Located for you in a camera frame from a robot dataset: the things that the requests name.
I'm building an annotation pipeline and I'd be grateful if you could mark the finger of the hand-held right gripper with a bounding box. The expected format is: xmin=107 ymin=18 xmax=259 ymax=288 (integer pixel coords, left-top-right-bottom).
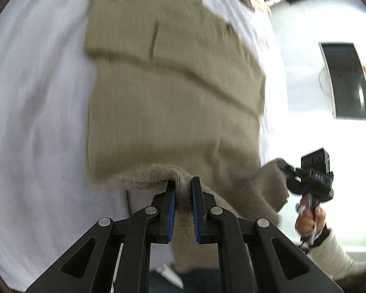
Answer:
xmin=277 ymin=159 xmax=305 ymax=179
xmin=286 ymin=178 xmax=309 ymax=196

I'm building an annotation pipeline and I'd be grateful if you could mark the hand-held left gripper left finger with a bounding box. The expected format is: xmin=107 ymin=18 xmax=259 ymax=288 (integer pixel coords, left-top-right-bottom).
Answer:
xmin=24 ymin=178 xmax=177 ymax=293

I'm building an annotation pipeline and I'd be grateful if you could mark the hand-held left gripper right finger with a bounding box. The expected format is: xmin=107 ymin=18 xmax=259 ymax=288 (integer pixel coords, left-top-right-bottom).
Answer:
xmin=191 ymin=176 xmax=344 ymax=293

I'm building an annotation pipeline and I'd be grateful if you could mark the olive brown knit sweater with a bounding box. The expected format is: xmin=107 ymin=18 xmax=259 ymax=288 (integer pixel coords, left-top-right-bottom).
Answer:
xmin=84 ymin=0 xmax=290 ymax=277

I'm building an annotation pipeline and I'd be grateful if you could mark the person's right forearm white sleeve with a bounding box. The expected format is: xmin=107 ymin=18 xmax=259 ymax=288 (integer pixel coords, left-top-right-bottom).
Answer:
xmin=305 ymin=227 xmax=366 ymax=281

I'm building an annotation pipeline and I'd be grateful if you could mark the person's right hand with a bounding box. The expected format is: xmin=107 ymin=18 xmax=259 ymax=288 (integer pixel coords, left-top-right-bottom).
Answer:
xmin=294 ymin=195 xmax=327 ymax=242

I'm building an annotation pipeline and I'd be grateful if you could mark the black wristband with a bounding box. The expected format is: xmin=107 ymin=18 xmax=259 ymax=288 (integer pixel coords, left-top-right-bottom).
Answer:
xmin=319 ymin=225 xmax=332 ymax=242

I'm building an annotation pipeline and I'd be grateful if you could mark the black flat panel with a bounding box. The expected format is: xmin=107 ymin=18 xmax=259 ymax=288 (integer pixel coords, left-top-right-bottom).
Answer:
xmin=319 ymin=42 xmax=366 ymax=120

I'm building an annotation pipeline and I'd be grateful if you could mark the white quilted bed cover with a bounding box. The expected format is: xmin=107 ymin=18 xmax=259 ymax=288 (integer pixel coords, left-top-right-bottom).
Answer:
xmin=0 ymin=0 xmax=289 ymax=292

